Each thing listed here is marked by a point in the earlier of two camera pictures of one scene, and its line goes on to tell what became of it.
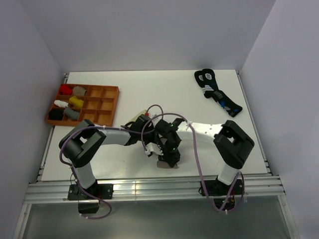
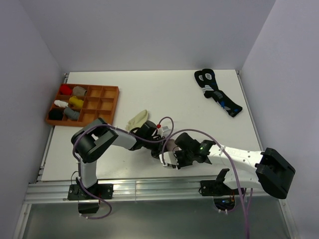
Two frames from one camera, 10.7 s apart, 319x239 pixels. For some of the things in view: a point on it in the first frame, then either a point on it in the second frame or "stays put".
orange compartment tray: (74, 103) stays put
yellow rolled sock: (77, 102) stays put
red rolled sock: (65, 89) stays put
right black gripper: (171, 159) -> (180, 164)
